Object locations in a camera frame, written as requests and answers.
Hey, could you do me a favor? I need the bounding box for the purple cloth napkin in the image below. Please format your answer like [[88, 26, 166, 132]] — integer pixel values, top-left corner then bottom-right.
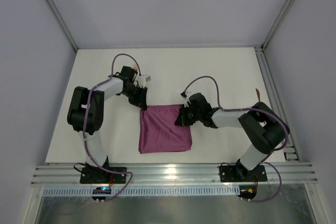
[[138, 104, 192, 154]]

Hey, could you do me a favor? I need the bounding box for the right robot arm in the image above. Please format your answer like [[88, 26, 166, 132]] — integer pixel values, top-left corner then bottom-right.
[[175, 92, 290, 181]]

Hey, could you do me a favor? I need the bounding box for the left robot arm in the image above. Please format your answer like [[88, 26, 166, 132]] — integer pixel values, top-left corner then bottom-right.
[[67, 66, 151, 174]]

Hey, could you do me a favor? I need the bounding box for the right controller board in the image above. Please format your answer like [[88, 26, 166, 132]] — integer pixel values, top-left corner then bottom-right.
[[238, 185, 257, 201]]

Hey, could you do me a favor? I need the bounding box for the controller board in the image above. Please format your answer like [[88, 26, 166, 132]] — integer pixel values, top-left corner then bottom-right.
[[91, 186, 111, 201], [238, 185, 257, 201]]

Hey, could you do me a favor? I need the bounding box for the left controller board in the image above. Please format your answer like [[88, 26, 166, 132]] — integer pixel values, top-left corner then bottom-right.
[[91, 186, 111, 201]]

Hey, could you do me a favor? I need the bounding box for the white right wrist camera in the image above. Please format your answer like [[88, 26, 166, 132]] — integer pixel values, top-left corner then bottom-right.
[[181, 91, 191, 108]]

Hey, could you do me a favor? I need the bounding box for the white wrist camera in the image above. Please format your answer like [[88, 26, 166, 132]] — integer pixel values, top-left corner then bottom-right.
[[181, 91, 191, 108], [137, 75, 151, 88]]

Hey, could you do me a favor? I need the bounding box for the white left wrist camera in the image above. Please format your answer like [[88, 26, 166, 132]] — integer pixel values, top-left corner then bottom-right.
[[137, 75, 151, 88]]

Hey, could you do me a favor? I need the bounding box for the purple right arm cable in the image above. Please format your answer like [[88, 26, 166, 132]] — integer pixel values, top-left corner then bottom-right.
[[181, 76, 289, 204]]

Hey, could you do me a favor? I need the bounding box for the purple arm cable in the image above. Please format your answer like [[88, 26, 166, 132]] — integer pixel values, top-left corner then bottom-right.
[[181, 76, 289, 204], [81, 54, 133, 204]]

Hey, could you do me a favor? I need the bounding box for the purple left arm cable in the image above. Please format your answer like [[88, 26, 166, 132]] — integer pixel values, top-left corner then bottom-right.
[[81, 54, 133, 204]]

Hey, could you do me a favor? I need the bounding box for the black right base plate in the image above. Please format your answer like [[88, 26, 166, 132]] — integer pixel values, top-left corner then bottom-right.
[[218, 163, 268, 183]]

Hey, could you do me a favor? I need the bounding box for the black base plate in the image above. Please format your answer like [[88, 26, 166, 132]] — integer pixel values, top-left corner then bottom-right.
[[218, 163, 268, 183], [80, 166, 127, 184]]

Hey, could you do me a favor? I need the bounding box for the right corner frame post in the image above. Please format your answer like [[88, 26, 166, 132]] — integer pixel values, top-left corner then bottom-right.
[[261, 0, 312, 50]]

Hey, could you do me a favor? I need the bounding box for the corner frame post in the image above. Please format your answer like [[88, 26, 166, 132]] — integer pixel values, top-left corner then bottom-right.
[[261, 0, 312, 50], [44, 0, 79, 52]]

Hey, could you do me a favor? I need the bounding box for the slotted grey cable duct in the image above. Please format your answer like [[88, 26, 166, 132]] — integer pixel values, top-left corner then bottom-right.
[[43, 185, 239, 197]]

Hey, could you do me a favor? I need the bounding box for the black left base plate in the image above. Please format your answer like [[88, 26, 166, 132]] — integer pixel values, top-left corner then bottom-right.
[[80, 166, 127, 184]]

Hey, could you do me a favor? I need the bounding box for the aluminium right side rail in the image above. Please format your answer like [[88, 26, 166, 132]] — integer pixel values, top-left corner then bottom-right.
[[255, 47, 301, 162]]

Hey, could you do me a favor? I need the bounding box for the aluminium rail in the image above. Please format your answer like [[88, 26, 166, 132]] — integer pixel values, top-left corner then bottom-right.
[[30, 162, 318, 186], [255, 47, 301, 162]]

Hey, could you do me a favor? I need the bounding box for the aluminium front rail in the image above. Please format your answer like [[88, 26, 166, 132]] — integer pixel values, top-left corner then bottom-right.
[[30, 162, 318, 186]]

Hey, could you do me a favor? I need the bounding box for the left corner frame post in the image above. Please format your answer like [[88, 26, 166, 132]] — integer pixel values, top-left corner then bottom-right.
[[44, 0, 79, 52]]

